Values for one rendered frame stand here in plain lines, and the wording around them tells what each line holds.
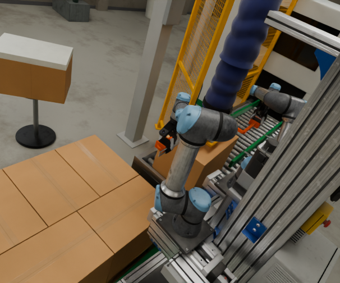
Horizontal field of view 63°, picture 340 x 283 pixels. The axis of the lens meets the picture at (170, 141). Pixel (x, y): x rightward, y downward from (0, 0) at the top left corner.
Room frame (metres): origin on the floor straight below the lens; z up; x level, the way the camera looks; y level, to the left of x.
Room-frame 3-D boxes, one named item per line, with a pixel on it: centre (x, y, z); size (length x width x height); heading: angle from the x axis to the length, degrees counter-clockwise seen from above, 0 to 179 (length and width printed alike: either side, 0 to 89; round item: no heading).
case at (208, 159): (1.88, -0.24, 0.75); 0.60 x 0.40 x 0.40; 154
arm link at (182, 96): (1.35, 0.01, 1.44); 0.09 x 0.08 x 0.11; 12
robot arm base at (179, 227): (0.91, -0.22, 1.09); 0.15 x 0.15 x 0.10
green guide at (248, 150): (2.80, -1.04, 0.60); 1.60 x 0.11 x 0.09; 151
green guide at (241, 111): (3.06, -0.58, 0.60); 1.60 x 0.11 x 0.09; 151
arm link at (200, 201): (0.90, -0.21, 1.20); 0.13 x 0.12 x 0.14; 102
